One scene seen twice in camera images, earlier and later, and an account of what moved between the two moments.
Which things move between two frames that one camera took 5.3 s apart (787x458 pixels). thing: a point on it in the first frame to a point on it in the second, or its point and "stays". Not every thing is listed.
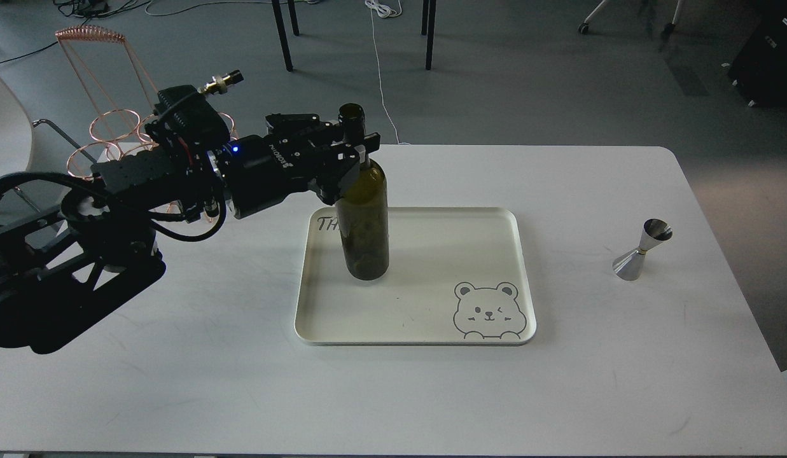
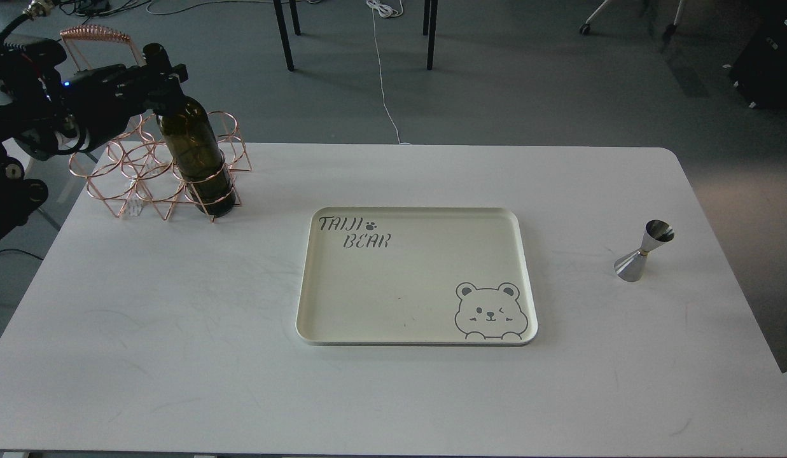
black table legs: [424, 22] stays
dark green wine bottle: [362, 217] to [191, 134]
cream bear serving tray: [457, 275] stays
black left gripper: [262, 171] to [93, 105]
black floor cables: [86, 10] stays
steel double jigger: [629, 266] stays
